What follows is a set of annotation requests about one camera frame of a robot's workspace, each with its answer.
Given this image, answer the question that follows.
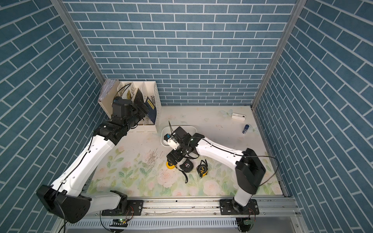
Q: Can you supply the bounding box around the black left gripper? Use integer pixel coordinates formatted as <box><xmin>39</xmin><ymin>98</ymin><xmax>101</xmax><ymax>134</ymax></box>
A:
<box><xmin>123</xmin><ymin>100</ymin><xmax>150</xmax><ymax>132</ymax></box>

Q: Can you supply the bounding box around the yellow round tape measure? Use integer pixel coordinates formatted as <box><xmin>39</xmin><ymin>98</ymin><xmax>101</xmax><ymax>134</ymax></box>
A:
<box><xmin>166</xmin><ymin>161</ymin><xmax>175</xmax><ymax>170</ymax></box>

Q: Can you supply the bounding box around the black yellow tape measure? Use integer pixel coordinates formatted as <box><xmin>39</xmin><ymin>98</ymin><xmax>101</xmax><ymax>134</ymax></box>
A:
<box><xmin>197</xmin><ymin>160</ymin><xmax>208</xmax><ymax>178</ymax></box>

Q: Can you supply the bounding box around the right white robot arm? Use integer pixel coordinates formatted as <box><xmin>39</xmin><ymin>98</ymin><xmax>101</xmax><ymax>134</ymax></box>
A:
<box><xmin>163</xmin><ymin>126</ymin><xmax>266</xmax><ymax>212</ymax></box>

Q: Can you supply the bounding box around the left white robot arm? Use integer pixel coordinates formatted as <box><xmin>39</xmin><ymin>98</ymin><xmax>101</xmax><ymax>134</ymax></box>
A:
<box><xmin>37</xmin><ymin>98</ymin><xmax>149</xmax><ymax>223</ymax></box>

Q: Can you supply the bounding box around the white oval storage box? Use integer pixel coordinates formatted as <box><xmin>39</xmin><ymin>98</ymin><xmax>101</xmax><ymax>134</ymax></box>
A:
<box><xmin>161</xmin><ymin>125</ymin><xmax>198</xmax><ymax>147</ymax></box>

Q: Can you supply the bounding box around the white yellow-edged book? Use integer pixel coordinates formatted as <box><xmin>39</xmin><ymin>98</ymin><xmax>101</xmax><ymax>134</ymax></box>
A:
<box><xmin>122</xmin><ymin>83</ymin><xmax>137</xmax><ymax>100</ymax></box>

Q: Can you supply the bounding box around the black worn-page book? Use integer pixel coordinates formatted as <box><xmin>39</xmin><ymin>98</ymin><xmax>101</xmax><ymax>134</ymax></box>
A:
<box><xmin>133</xmin><ymin>88</ymin><xmax>145</xmax><ymax>109</ymax></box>

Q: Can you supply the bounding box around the white perforated file organizer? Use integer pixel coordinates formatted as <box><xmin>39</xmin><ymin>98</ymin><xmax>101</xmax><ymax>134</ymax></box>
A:
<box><xmin>100</xmin><ymin>80</ymin><xmax>162</xmax><ymax>133</ymax></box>

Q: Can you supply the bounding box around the beige file folder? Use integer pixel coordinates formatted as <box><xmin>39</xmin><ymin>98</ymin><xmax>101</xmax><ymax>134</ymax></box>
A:
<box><xmin>98</xmin><ymin>79</ymin><xmax>120</xmax><ymax>118</ymax></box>

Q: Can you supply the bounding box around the dark blue book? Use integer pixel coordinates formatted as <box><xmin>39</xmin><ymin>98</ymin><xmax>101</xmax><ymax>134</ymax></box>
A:
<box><xmin>145</xmin><ymin>97</ymin><xmax>157</xmax><ymax>124</ymax></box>

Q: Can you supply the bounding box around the white rectangular device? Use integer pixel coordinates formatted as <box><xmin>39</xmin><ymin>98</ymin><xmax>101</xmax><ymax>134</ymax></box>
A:
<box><xmin>231</xmin><ymin>113</ymin><xmax>246</xmax><ymax>121</ymax></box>

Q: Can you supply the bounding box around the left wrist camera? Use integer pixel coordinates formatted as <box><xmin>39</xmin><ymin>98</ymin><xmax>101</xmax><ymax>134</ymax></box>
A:
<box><xmin>112</xmin><ymin>97</ymin><xmax>133</xmax><ymax>118</ymax></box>

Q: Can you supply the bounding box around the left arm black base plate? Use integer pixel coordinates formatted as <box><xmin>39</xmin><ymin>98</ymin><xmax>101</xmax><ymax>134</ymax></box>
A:
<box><xmin>101</xmin><ymin>200</ymin><xmax>144</xmax><ymax>217</ymax></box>

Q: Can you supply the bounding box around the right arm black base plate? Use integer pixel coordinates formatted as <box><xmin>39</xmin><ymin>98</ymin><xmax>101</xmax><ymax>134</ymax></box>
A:
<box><xmin>219</xmin><ymin>199</ymin><xmax>259</xmax><ymax>215</ymax></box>

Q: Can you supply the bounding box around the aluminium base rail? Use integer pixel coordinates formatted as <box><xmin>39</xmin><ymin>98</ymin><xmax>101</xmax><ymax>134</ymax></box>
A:
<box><xmin>52</xmin><ymin>196</ymin><xmax>308</xmax><ymax>233</ymax></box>

